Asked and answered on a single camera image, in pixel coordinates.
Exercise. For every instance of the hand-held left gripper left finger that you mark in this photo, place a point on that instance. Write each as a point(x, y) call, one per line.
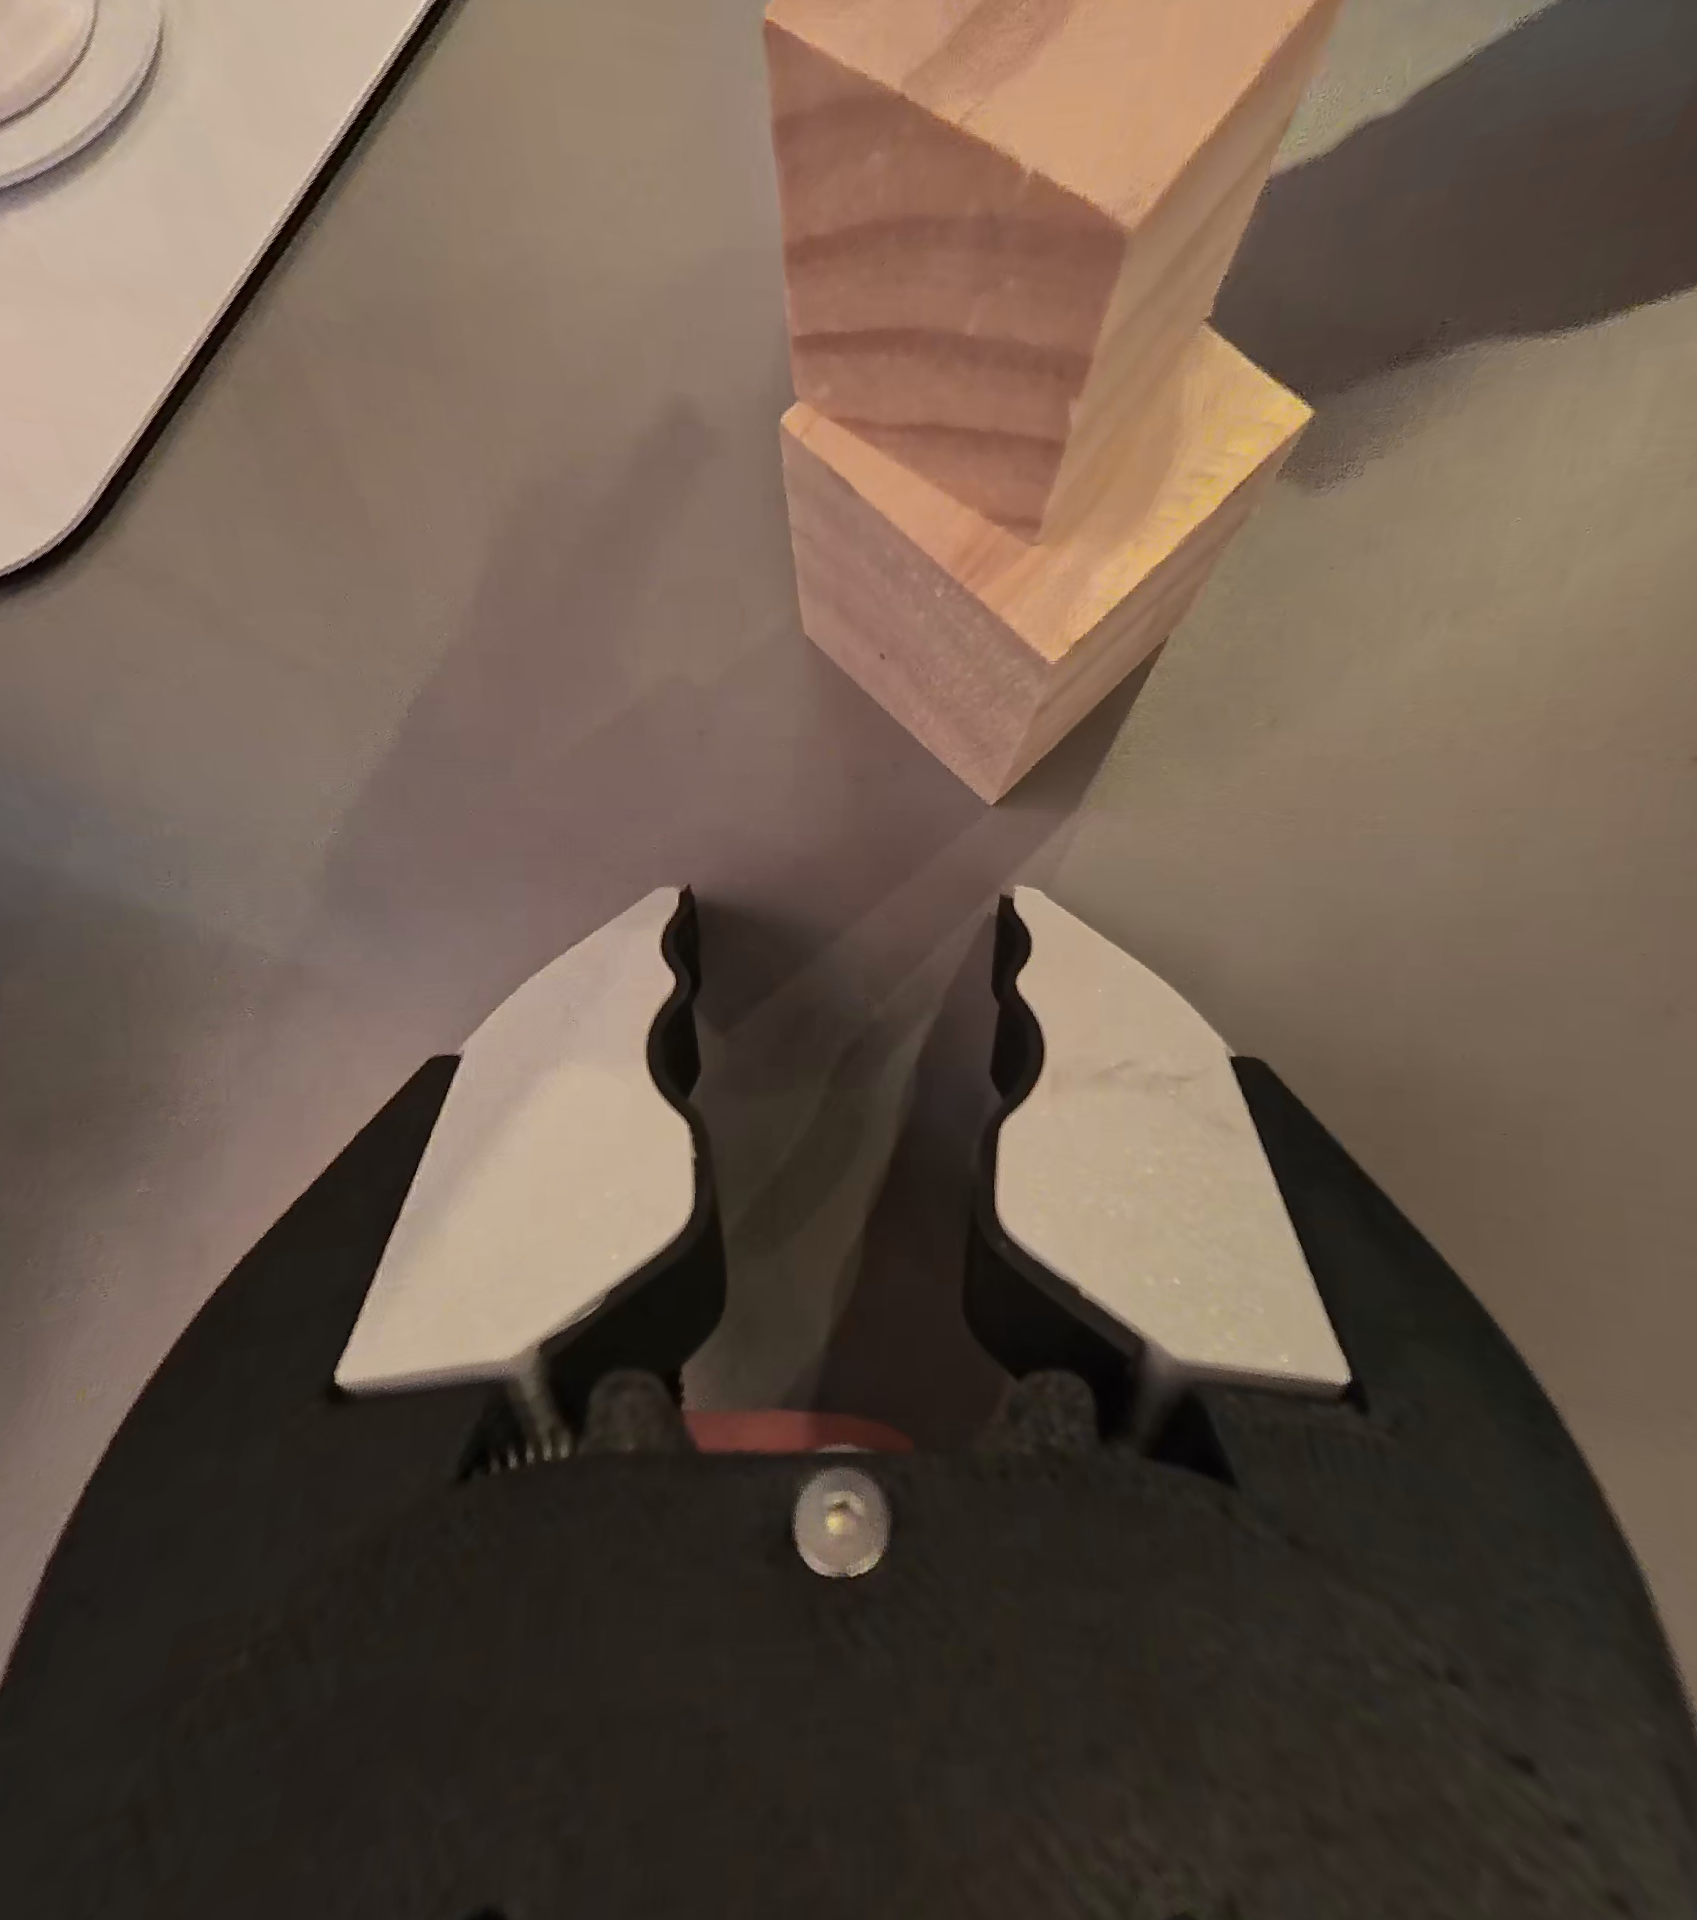
point(533, 1200)

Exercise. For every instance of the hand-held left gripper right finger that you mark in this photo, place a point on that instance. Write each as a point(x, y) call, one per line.
point(1163, 1200)

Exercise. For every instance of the pale wooden cube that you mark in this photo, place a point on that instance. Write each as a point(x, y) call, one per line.
point(1073, 631)

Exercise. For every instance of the large wooden cube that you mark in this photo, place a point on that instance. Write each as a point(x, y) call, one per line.
point(999, 255)

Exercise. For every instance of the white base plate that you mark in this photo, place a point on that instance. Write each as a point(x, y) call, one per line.
point(53, 345)

